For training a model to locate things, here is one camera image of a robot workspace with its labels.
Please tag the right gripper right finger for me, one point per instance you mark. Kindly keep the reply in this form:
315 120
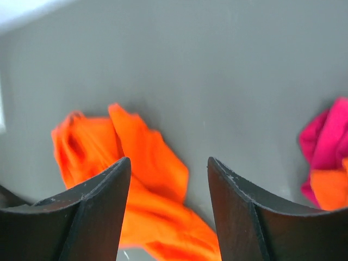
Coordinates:
255 224

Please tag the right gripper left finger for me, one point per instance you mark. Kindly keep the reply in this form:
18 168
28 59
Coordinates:
82 223

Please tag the magenta t shirt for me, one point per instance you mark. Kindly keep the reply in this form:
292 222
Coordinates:
323 142

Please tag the folded orange t shirt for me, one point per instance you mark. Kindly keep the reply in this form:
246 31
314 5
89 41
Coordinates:
330 187

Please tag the orange t shirt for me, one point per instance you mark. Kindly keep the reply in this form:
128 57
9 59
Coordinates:
156 218
330 187

